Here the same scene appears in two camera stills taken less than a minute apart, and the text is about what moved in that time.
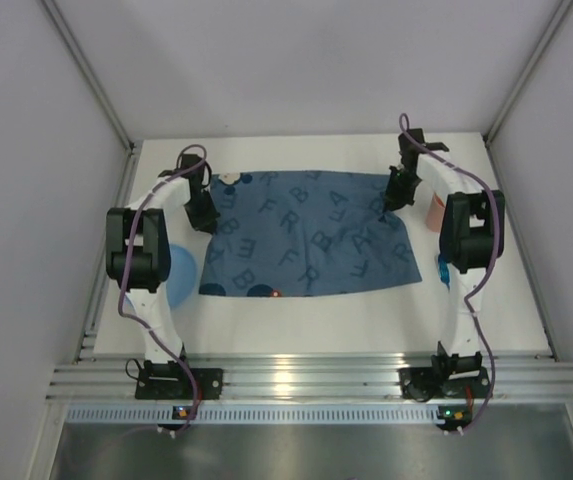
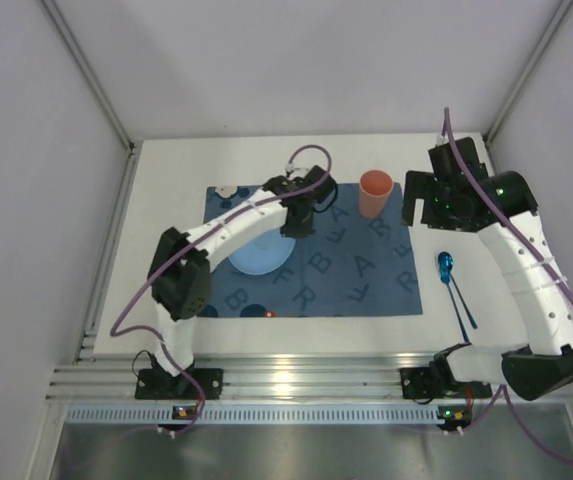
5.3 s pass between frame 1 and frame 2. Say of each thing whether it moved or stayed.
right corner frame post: stayed
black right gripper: moved
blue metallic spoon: stayed
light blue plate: moved
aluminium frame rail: stayed
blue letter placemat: moved
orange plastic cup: moved
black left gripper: moved
